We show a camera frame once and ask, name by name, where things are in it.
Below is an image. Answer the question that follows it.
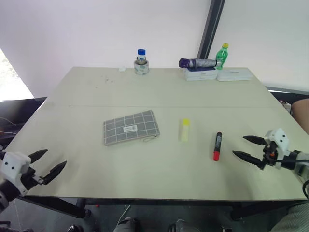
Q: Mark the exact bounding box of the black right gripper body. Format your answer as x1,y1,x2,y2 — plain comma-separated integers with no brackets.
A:
262,142,277,168

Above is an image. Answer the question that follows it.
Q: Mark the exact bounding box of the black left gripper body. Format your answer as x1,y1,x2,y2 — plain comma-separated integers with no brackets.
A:
20,166,47,191

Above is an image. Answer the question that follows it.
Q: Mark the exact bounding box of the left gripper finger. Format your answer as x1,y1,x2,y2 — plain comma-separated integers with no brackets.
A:
42,160,68,186
28,149,48,166

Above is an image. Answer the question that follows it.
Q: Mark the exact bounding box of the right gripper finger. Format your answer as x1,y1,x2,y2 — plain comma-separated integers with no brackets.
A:
232,150,265,171
242,135,269,146

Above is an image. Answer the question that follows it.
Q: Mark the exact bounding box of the grey checked pencil pouch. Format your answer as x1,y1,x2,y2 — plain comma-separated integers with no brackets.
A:
103,110,161,147

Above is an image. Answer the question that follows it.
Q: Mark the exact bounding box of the red and black marker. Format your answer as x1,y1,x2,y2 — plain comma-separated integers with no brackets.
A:
212,131,224,162

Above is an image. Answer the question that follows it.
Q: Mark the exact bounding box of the black side desk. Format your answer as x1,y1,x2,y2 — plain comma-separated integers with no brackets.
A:
0,96,48,146

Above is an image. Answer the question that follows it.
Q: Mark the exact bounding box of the person's bare limb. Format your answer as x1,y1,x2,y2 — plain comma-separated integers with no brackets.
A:
292,98,309,135

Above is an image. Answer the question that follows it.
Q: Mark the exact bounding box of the grey ribbed cloth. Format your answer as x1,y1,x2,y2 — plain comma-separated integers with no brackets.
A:
269,202,309,232

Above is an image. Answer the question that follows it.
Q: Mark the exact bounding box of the flat white box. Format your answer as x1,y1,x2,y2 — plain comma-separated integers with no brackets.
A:
216,69,253,82

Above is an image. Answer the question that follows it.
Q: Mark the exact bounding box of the white and blue box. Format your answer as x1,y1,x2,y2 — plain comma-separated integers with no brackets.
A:
184,67,218,82

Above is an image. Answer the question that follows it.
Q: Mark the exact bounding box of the dark rounded shape with grey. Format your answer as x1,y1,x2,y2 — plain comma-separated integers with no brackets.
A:
113,217,140,232

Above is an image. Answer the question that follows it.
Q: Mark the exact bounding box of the green bottle with yellow cap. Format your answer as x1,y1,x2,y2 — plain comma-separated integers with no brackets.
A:
215,43,229,71

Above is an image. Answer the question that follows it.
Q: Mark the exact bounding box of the purple grey folded umbrella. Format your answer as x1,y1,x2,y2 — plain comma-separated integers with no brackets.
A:
178,58,218,69

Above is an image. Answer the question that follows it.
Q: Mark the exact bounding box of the white tape roll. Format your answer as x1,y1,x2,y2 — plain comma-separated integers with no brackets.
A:
133,59,151,76

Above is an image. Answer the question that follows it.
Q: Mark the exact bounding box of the small blue-capped bottle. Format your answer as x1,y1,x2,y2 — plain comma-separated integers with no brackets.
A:
136,48,147,65

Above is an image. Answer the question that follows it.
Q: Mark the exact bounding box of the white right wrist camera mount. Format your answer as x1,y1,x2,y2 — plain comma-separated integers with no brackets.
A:
264,128,290,170

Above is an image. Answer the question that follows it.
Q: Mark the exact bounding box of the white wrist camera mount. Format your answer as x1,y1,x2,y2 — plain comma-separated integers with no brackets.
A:
0,151,32,196
264,128,290,170

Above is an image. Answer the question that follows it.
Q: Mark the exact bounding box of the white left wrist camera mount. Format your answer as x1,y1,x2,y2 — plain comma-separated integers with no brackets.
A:
0,151,32,196

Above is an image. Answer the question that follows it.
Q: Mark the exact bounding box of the black table frame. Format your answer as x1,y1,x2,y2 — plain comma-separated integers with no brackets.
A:
15,195,309,222

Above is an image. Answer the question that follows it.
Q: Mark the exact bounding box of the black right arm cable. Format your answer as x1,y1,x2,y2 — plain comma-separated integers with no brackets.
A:
271,157,309,200

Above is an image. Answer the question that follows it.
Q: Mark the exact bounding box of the dark window frame post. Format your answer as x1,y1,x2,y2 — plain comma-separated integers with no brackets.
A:
197,0,226,60

